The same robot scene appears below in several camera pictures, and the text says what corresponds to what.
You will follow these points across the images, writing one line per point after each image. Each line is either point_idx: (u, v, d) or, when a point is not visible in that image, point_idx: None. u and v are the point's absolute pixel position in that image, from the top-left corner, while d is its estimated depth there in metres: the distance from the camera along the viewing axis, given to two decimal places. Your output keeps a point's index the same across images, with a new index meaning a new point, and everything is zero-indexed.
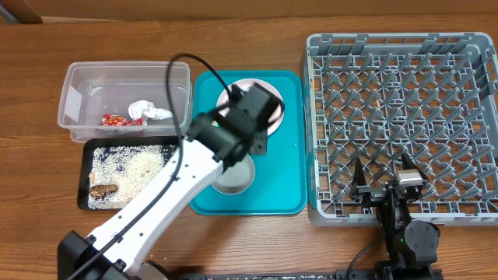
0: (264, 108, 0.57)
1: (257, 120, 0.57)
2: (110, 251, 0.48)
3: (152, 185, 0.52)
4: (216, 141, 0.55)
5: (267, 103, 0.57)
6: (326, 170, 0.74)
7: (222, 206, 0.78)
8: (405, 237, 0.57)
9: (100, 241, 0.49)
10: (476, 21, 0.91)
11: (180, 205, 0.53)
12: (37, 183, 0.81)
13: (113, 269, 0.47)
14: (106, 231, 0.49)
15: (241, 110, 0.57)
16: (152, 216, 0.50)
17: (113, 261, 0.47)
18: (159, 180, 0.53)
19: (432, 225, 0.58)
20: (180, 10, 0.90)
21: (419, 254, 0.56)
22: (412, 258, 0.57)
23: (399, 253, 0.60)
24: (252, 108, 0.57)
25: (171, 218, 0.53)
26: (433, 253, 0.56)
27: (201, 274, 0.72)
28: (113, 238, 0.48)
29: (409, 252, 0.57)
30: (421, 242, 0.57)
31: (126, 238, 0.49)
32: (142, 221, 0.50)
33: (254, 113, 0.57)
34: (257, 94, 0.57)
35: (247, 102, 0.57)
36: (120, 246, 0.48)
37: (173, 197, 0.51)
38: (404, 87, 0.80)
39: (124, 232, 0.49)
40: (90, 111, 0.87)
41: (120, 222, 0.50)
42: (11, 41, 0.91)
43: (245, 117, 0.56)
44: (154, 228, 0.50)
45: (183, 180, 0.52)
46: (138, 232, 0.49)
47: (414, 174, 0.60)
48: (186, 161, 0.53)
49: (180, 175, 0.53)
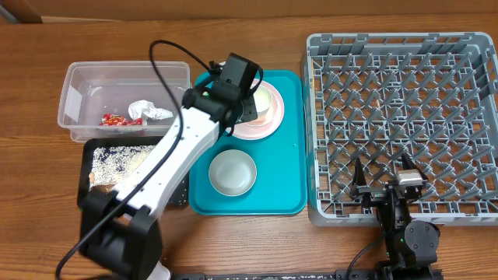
0: (246, 74, 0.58)
1: (241, 87, 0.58)
2: (135, 200, 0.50)
3: (159, 146, 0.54)
4: (206, 110, 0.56)
5: (247, 68, 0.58)
6: (326, 170, 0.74)
7: (219, 203, 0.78)
8: (405, 237, 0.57)
9: (123, 191, 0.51)
10: (476, 21, 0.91)
11: (190, 159, 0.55)
12: (38, 183, 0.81)
13: (139, 213, 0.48)
14: (127, 183, 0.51)
15: (224, 79, 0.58)
16: (168, 167, 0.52)
17: (138, 208, 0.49)
18: (166, 141, 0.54)
19: (432, 225, 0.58)
20: (180, 10, 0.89)
21: (419, 254, 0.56)
22: (413, 258, 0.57)
23: (399, 253, 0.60)
24: (233, 75, 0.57)
25: (181, 174, 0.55)
26: (433, 253, 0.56)
27: (201, 274, 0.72)
28: (135, 188, 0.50)
29: (409, 252, 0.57)
30: (421, 242, 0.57)
31: (146, 188, 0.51)
32: (159, 172, 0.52)
33: (236, 82, 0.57)
34: (236, 64, 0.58)
35: (228, 71, 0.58)
36: (143, 194, 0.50)
37: (183, 152, 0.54)
38: (404, 87, 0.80)
39: (144, 183, 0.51)
40: (90, 111, 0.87)
41: (138, 176, 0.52)
42: (11, 41, 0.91)
43: (229, 85, 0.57)
44: (170, 178, 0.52)
45: (188, 139, 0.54)
46: (156, 183, 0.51)
47: (414, 174, 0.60)
48: (188, 124, 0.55)
49: (185, 135, 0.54)
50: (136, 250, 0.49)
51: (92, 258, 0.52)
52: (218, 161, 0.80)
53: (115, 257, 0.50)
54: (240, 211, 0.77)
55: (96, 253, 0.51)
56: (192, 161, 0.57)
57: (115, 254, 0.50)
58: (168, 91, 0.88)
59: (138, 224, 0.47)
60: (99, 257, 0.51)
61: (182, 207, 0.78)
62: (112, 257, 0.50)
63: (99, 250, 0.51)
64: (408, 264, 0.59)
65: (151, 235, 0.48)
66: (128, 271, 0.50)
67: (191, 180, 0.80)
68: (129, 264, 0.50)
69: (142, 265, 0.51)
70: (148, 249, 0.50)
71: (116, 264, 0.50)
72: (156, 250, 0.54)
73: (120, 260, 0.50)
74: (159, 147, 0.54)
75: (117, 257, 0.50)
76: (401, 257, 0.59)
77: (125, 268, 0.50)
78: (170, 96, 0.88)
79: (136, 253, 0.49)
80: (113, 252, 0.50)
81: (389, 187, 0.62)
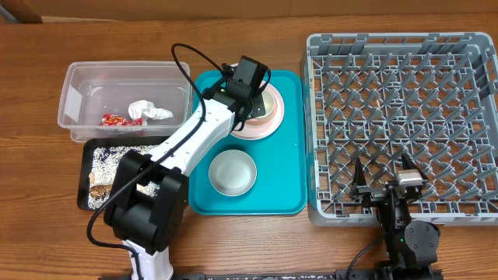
0: (257, 75, 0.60)
1: (252, 86, 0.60)
2: (166, 162, 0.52)
3: (183, 127, 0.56)
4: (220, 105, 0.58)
5: (257, 70, 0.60)
6: (325, 170, 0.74)
7: (221, 202, 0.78)
8: (405, 236, 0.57)
9: (156, 155, 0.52)
10: (476, 21, 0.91)
11: (209, 140, 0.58)
12: (37, 184, 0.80)
13: (171, 173, 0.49)
14: (158, 150, 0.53)
15: (236, 78, 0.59)
16: (194, 141, 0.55)
17: (171, 169, 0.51)
18: (190, 122, 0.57)
19: (431, 225, 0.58)
20: (180, 10, 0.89)
21: (419, 254, 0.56)
22: (413, 258, 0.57)
23: (399, 253, 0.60)
24: (245, 76, 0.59)
25: (201, 153, 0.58)
26: (433, 253, 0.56)
27: (201, 274, 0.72)
28: (166, 152, 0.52)
29: (409, 252, 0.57)
30: (421, 242, 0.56)
31: (177, 155, 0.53)
32: (186, 143, 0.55)
33: (247, 81, 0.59)
34: (247, 64, 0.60)
35: (240, 71, 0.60)
36: (174, 159, 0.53)
37: (205, 131, 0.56)
38: (404, 87, 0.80)
39: (174, 149, 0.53)
40: (90, 111, 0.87)
41: (168, 145, 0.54)
42: (11, 41, 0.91)
43: (240, 85, 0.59)
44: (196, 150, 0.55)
45: (209, 122, 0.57)
46: (184, 152, 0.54)
47: (414, 174, 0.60)
48: (209, 110, 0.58)
49: (208, 119, 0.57)
50: (165, 211, 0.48)
51: (115, 223, 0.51)
52: (219, 161, 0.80)
53: (142, 218, 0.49)
54: (240, 211, 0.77)
55: (121, 217, 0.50)
56: (210, 143, 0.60)
57: (142, 217, 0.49)
58: (168, 90, 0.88)
59: (171, 181, 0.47)
60: (124, 220, 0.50)
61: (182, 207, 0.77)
62: (138, 218, 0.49)
63: (126, 212, 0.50)
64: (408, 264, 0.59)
65: (180, 196, 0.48)
66: (152, 234, 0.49)
67: (192, 181, 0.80)
68: (156, 225, 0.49)
69: (166, 229, 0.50)
70: (174, 213, 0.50)
71: (141, 226, 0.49)
72: (178, 219, 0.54)
73: (147, 222, 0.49)
74: (183, 127, 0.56)
75: (143, 220, 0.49)
76: (401, 257, 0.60)
77: (151, 231, 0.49)
78: (170, 96, 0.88)
79: (165, 214, 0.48)
80: (140, 215, 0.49)
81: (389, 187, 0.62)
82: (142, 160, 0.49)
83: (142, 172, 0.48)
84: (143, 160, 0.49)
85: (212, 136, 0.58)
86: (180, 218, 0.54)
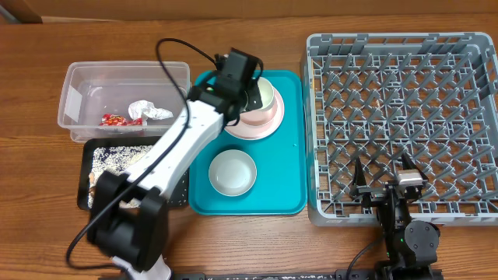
0: (247, 70, 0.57)
1: (243, 81, 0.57)
2: (145, 181, 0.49)
3: (165, 137, 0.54)
4: (208, 104, 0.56)
5: (247, 64, 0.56)
6: (325, 170, 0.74)
7: (220, 202, 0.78)
8: (405, 236, 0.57)
9: (135, 173, 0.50)
10: (476, 21, 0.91)
11: (194, 148, 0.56)
12: (38, 183, 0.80)
13: (150, 193, 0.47)
14: (138, 167, 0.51)
15: (225, 74, 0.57)
16: (177, 152, 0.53)
17: (150, 188, 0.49)
18: (173, 130, 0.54)
19: (432, 225, 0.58)
20: (181, 10, 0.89)
21: (419, 254, 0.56)
22: (413, 258, 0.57)
23: (399, 253, 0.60)
24: (234, 71, 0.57)
25: (186, 163, 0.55)
26: (433, 253, 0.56)
27: (201, 274, 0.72)
28: (145, 170, 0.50)
29: (409, 252, 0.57)
30: (422, 242, 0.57)
31: (157, 171, 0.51)
32: (168, 156, 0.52)
33: (237, 76, 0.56)
34: (236, 58, 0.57)
35: (228, 66, 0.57)
36: (154, 176, 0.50)
37: (189, 141, 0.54)
38: (404, 87, 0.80)
39: (154, 166, 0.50)
40: (90, 111, 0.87)
41: (149, 159, 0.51)
42: (11, 41, 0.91)
43: (229, 80, 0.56)
44: (179, 162, 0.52)
45: (194, 129, 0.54)
46: (166, 166, 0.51)
47: (414, 174, 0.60)
48: (194, 114, 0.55)
49: (192, 124, 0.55)
50: (146, 232, 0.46)
51: (99, 245, 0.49)
52: (218, 161, 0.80)
53: (124, 240, 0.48)
54: (240, 211, 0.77)
55: (103, 239, 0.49)
56: (196, 151, 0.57)
57: (124, 239, 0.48)
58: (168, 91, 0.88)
59: (150, 201, 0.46)
60: (106, 243, 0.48)
61: (182, 207, 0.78)
62: (120, 241, 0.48)
63: (106, 235, 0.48)
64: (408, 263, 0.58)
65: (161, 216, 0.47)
66: (135, 255, 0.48)
67: (192, 180, 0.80)
68: (138, 246, 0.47)
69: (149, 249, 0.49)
70: (157, 233, 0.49)
71: (123, 249, 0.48)
72: (163, 238, 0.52)
73: (129, 243, 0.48)
74: (166, 138, 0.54)
75: (124, 243, 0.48)
76: (401, 257, 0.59)
77: (134, 252, 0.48)
78: (170, 96, 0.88)
79: (147, 236, 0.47)
80: (121, 237, 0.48)
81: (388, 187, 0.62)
82: (120, 181, 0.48)
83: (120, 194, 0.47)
84: (120, 181, 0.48)
85: (198, 143, 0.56)
86: (166, 236, 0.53)
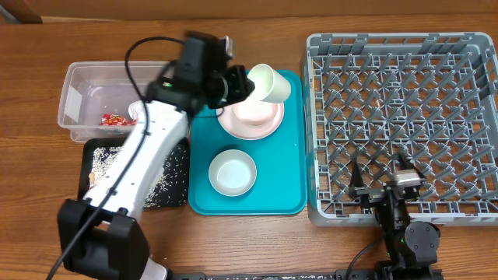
0: (204, 55, 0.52)
1: (203, 68, 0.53)
2: (108, 205, 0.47)
3: (122, 153, 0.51)
4: (170, 102, 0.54)
5: (203, 50, 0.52)
6: (325, 170, 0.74)
7: (221, 202, 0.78)
8: (405, 237, 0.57)
9: (96, 198, 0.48)
10: (476, 21, 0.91)
11: (160, 156, 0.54)
12: (38, 183, 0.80)
13: (117, 215, 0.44)
14: (99, 190, 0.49)
15: (183, 64, 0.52)
16: (138, 166, 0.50)
17: (115, 211, 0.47)
18: (132, 140, 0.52)
19: (432, 225, 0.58)
20: (180, 10, 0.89)
21: (419, 255, 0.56)
22: (413, 259, 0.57)
23: (398, 253, 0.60)
24: (192, 59, 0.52)
25: (155, 173, 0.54)
26: (433, 254, 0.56)
27: (201, 274, 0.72)
28: (107, 193, 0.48)
29: (409, 252, 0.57)
30: (422, 243, 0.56)
31: (120, 191, 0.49)
32: (129, 173, 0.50)
33: (195, 64, 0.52)
34: (191, 43, 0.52)
35: (185, 54, 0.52)
36: (117, 197, 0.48)
37: (150, 150, 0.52)
38: (404, 87, 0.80)
39: (116, 186, 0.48)
40: (90, 111, 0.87)
41: (110, 180, 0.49)
42: (11, 41, 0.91)
43: (190, 70, 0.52)
44: (143, 177, 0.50)
45: (155, 135, 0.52)
46: (129, 183, 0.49)
47: (411, 175, 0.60)
48: (153, 119, 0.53)
49: (152, 131, 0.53)
50: (122, 256, 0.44)
51: (79, 273, 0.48)
52: (219, 162, 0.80)
53: (103, 264, 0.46)
54: (240, 211, 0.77)
55: (81, 266, 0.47)
56: (163, 157, 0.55)
57: (102, 263, 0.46)
58: None
59: (117, 226, 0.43)
60: (85, 270, 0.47)
61: (181, 207, 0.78)
62: (99, 265, 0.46)
63: (84, 261, 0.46)
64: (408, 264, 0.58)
65: (134, 237, 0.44)
66: (117, 277, 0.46)
67: (192, 180, 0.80)
68: (117, 270, 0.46)
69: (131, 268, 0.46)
70: (138, 250, 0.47)
71: (103, 271, 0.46)
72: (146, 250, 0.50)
73: (107, 267, 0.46)
74: (124, 149, 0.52)
75: (103, 266, 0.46)
76: (401, 257, 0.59)
77: (114, 276, 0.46)
78: None
79: (124, 259, 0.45)
80: (100, 260, 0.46)
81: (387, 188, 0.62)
82: (84, 210, 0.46)
83: (88, 220, 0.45)
84: (84, 210, 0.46)
85: (163, 149, 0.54)
86: (146, 250, 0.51)
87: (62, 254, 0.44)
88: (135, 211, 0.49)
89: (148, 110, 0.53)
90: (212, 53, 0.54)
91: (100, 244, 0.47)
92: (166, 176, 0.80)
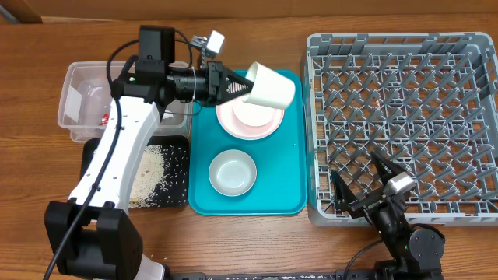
0: (164, 44, 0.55)
1: (164, 59, 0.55)
2: (94, 201, 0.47)
3: (98, 149, 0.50)
4: (137, 93, 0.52)
5: (162, 39, 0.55)
6: (326, 170, 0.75)
7: (220, 202, 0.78)
8: (408, 245, 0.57)
9: (81, 197, 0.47)
10: (476, 21, 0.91)
11: (137, 148, 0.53)
12: (38, 183, 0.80)
13: (103, 211, 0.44)
14: (82, 189, 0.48)
15: (144, 57, 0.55)
16: (117, 160, 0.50)
17: (102, 206, 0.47)
18: (106, 136, 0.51)
19: (436, 232, 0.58)
20: (180, 10, 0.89)
21: (422, 264, 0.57)
22: (416, 267, 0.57)
23: (401, 257, 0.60)
24: (152, 50, 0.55)
25: (134, 165, 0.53)
26: (436, 262, 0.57)
27: (201, 274, 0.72)
28: (90, 190, 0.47)
29: (413, 260, 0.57)
30: (426, 251, 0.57)
31: (103, 187, 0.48)
32: (110, 166, 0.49)
33: (158, 55, 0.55)
34: (148, 36, 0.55)
35: (144, 47, 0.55)
36: (102, 193, 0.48)
37: (128, 143, 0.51)
38: (404, 87, 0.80)
39: (99, 181, 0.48)
40: (90, 111, 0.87)
41: (91, 177, 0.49)
42: (11, 41, 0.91)
43: (151, 61, 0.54)
44: (124, 169, 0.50)
45: (128, 129, 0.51)
46: (111, 176, 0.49)
47: (405, 178, 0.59)
48: (124, 113, 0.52)
49: (125, 124, 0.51)
50: (116, 252, 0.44)
51: (75, 274, 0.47)
52: (219, 162, 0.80)
53: (98, 261, 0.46)
54: (240, 211, 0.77)
55: (76, 267, 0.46)
56: (140, 150, 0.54)
57: (96, 260, 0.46)
58: None
59: (105, 221, 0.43)
60: (81, 270, 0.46)
61: (181, 207, 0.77)
62: (95, 263, 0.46)
63: (78, 261, 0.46)
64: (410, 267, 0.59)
65: (124, 231, 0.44)
66: (114, 271, 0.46)
67: (192, 180, 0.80)
68: (113, 264, 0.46)
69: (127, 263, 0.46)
70: (131, 244, 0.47)
71: (99, 269, 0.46)
72: (138, 243, 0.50)
73: (103, 264, 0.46)
74: (100, 146, 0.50)
75: (98, 263, 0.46)
76: (404, 261, 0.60)
77: (112, 271, 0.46)
78: None
79: (117, 254, 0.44)
80: (95, 258, 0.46)
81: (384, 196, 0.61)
82: (69, 210, 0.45)
83: (75, 220, 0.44)
84: (69, 210, 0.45)
85: (138, 141, 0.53)
86: (140, 242, 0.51)
87: (54, 257, 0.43)
88: (122, 204, 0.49)
89: (118, 104, 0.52)
90: (170, 44, 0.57)
91: (93, 243, 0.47)
92: (166, 176, 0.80)
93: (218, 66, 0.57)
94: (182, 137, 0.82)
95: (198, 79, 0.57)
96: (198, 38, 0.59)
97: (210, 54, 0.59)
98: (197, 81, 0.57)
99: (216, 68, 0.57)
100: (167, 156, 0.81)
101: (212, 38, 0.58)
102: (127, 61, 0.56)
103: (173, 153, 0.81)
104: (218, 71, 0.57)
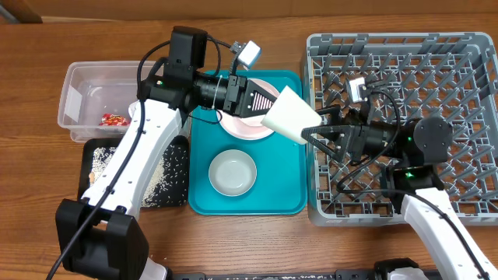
0: (194, 49, 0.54)
1: (194, 64, 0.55)
2: (106, 204, 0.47)
3: (118, 151, 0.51)
4: (163, 99, 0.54)
5: (193, 44, 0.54)
6: (326, 170, 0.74)
7: (226, 204, 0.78)
8: (413, 135, 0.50)
9: (94, 197, 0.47)
10: (476, 21, 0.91)
11: (156, 153, 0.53)
12: (37, 183, 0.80)
13: (114, 215, 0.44)
14: (96, 190, 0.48)
15: (173, 61, 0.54)
16: (135, 164, 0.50)
17: (113, 210, 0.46)
18: (127, 138, 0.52)
19: (446, 122, 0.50)
20: (180, 10, 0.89)
21: (429, 155, 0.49)
22: (420, 159, 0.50)
23: (403, 152, 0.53)
24: (182, 54, 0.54)
25: (150, 169, 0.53)
26: (443, 152, 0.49)
27: (201, 274, 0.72)
28: (104, 192, 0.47)
29: (417, 152, 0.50)
30: (432, 141, 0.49)
31: (117, 190, 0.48)
32: (127, 170, 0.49)
33: (187, 60, 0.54)
34: (180, 40, 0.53)
35: (176, 51, 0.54)
36: (114, 197, 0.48)
37: (145, 148, 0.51)
38: (404, 87, 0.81)
39: (113, 185, 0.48)
40: (90, 111, 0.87)
41: (106, 179, 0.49)
42: (11, 41, 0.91)
43: (180, 66, 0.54)
44: (140, 174, 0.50)
45: (149, 134, 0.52)
46: (127, 181, 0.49)
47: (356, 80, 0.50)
48: (148, 117, 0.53)
49: (146, 128, 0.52)
50: (121, 257, 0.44)
51: (80, 273, 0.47)
52: (219, 160, 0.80)
53: (103, 263, 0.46)
54: (240, 211, 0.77)
55: (81, 266, 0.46)
56: (159, 155, 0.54)
57: (101, 263, 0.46)
58: None
59: (116, 225, 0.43)
60: (86, 269, 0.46)
61: (182, 207, 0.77)
62: (99, 264, 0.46)
63: (84, 260, 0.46)
64: (414, 162, 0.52)
65: (132, 237, 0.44)
66: (117, 276, 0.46)
67: (194, 181, 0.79)
68: (117, 269, 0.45)
69: (131, 268, 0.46)
70: (136, 250, 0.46)
71: (103, 271, 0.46)
72: (145, 249, 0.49)
73: (107, 267, 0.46)
74: (120, 148, 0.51)
75: (103, 265, 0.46)
76: (406, 156, 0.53)
77: (114, 274, 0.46)
78: None
79: (123, 258, 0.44)
80: (99, 260, 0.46)
81: (364, 89, 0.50)
82: (82, 210, 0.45)
83: (86, 221, 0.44)
84: (81, 209, 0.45)
85: (157, 147, 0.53)
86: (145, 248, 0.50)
87: (62, 254, 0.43)
88: (133, 210, 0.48)
89: (143, 107, 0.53)
90: (199, 47, 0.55)
91: (99, 244, 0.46)
92: (166, 176, 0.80)
93: (239, 82, 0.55)
94: (182, 137, 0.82)
95: (219, 89, 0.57)
96: (236, 43, 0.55)
97: (240, 64, 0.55)
98: (218, 90, 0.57)
99: (237, 84, 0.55)
100: (167, 156, 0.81)
101: (247, 49, 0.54)
102: (156, 62, 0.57)
103: (173, 153, 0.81)
104: (238, 87, 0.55)
